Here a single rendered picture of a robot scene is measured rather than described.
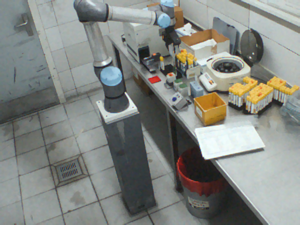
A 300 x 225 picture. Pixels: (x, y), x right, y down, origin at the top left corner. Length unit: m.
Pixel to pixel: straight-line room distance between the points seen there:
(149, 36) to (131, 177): 0.97
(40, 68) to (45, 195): 1.41
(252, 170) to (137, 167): 0.89
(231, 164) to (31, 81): 2.59
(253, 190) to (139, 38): 1.33
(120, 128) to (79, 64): 1.90
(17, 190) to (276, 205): 2.20
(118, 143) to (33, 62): 1.83
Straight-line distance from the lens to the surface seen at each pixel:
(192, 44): 2.46
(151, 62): 2.29
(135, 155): 2.10
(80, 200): 2.70
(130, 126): 1.94
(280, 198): 1.46
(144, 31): 2.31
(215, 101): 1.86
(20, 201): 2.91
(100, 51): 1.88
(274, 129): 1.77
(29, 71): 3.61
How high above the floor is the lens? 2.01
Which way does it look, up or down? 36 degrees down
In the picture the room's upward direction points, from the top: 9 degrees counter-clockwise
